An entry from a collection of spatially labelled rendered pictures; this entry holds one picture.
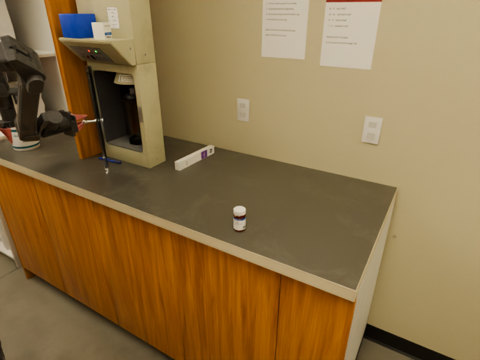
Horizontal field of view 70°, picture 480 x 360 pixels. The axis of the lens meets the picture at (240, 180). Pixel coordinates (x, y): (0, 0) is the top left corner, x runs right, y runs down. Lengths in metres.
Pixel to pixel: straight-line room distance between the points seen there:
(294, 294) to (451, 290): 0.91
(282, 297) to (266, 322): 0.15
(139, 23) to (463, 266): 1.69
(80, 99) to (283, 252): 1.23
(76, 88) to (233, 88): 0.75
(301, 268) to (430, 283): 0.94
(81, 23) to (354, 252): 1.34
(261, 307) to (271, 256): 0.25
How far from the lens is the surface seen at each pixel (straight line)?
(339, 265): 1.08
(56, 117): 1.46
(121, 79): 1.67
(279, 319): 1.25
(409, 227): 1.71
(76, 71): 1.83
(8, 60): 1.09
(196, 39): 1.88
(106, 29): 1.56
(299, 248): 1.12
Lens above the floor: 1.61
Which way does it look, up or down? 26 degrees down
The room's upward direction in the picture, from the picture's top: straight up
